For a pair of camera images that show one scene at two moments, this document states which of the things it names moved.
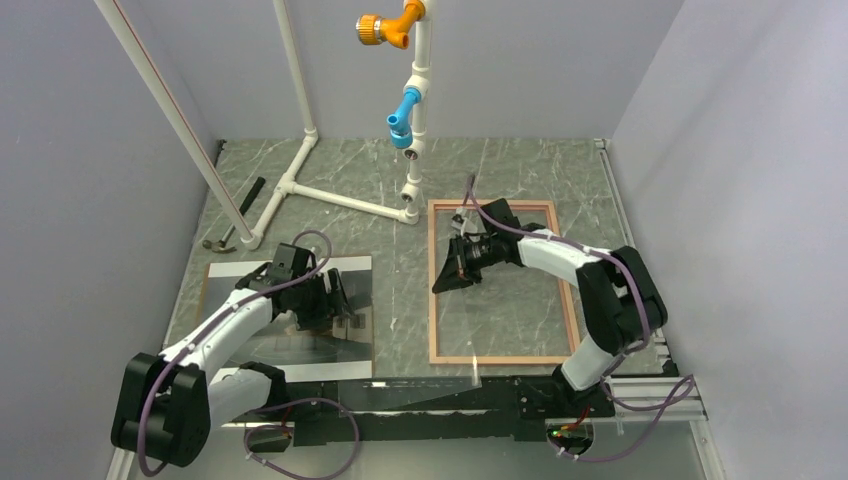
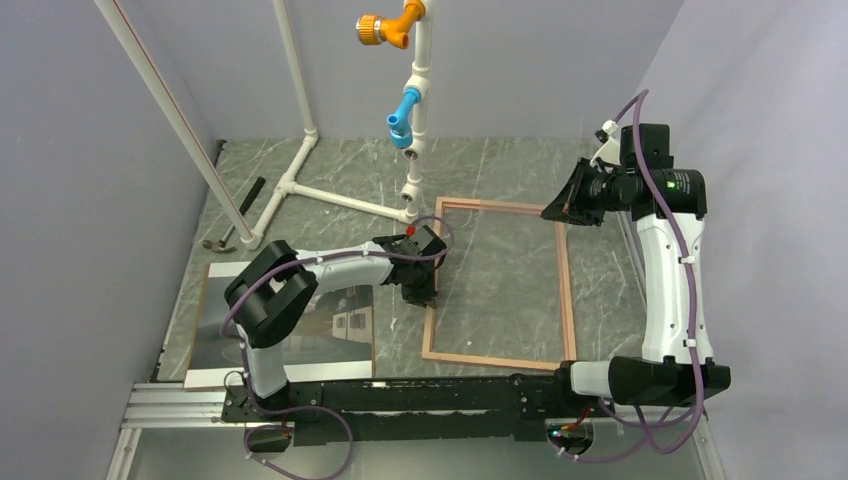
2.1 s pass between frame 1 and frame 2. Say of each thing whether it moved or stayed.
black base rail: stayed
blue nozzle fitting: stayed
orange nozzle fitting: stayed
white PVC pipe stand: stayed
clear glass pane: moved
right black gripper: moved
